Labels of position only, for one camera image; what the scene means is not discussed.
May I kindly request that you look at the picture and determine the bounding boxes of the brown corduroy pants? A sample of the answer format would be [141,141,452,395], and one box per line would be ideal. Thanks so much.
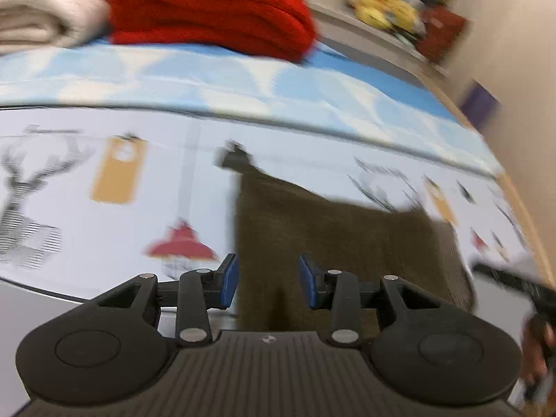
[221,143,475,332]

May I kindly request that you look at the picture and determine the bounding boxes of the person's right hand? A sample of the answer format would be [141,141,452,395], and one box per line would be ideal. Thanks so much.
[520,314,555,386]

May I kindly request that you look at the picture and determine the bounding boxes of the white patterned bed sheet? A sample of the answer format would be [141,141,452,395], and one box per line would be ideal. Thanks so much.
[1,108,531,299]

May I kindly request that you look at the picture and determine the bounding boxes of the blue white patterned bedding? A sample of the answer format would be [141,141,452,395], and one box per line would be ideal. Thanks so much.
[1,42,502,176]

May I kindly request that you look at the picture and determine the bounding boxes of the purple box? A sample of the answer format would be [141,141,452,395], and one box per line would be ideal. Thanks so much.
[460,82,499,132]

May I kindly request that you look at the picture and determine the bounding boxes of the dark red bag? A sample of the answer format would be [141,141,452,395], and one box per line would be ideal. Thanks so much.
[416,5,468,64]

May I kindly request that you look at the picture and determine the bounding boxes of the red folded garment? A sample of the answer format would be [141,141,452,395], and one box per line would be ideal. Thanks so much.
[108,0,317,62]

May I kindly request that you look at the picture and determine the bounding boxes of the yellow plush toys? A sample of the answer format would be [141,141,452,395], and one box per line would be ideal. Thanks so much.
[348,0,424,34]

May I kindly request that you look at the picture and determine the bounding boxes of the beige folded garment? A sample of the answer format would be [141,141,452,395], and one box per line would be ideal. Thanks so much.
[1,0,109,55]

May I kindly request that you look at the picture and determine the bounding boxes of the wooden bed frame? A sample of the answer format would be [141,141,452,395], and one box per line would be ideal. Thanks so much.
[417,65,555,285]

